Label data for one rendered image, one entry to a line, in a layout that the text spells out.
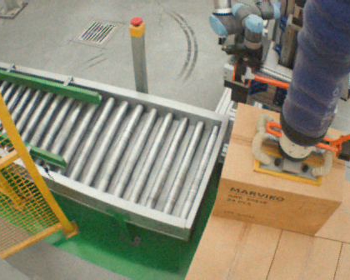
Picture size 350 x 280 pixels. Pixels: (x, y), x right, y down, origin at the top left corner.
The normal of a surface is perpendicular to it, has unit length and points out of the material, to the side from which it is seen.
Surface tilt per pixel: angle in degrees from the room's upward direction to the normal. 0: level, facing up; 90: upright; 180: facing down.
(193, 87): 0
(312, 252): 0
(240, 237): 0
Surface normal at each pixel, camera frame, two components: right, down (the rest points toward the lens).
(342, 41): -0.19, 0.65
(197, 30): 0.00, -0.55
